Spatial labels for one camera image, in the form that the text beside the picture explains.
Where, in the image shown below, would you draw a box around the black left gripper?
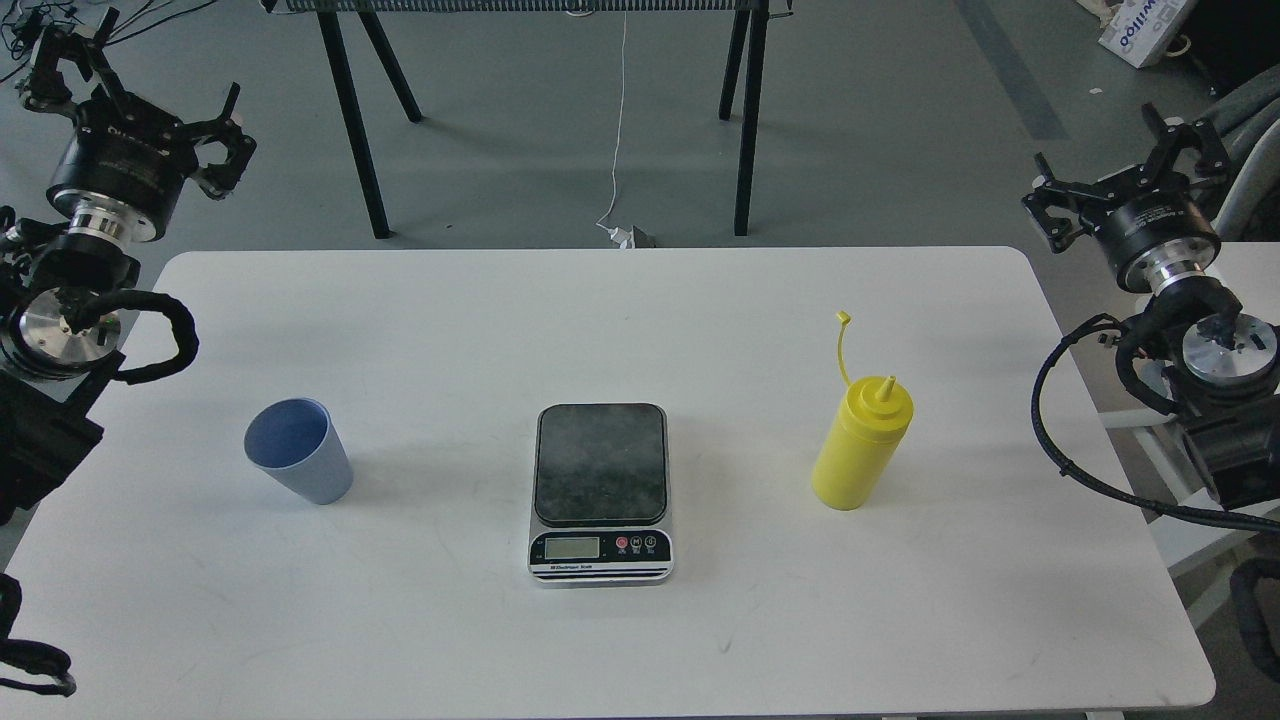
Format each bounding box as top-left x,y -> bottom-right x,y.
17,8 -> 259,242

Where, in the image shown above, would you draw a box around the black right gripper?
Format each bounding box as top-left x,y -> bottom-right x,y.
1021,102 -> 1233,295

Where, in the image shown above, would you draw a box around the blue ribbed cup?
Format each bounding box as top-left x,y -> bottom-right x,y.
243,397 -> 355,505

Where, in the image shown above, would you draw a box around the yellow squeeze bottle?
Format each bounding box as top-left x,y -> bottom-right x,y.
810,310 -> 915,511

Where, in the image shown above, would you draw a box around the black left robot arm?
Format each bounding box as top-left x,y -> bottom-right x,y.
1,9 -> 256,521

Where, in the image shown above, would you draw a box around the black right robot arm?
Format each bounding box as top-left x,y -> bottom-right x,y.
1021,102 -> 1279,536

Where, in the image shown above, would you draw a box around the digital kitchen scale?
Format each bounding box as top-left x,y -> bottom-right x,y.
526,402 -> 675,587

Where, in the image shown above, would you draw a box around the white cardboard box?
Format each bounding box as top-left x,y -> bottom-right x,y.
1098,1 -> 1199,69

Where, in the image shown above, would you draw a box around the black trestle table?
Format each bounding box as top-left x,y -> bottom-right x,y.
262,1 -> 801,241

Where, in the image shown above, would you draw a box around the black floor cables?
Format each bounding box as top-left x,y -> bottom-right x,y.
0,0 -> 221,86

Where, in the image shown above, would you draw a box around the white hanging cable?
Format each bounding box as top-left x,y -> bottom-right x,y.
596,10 -> 636,249

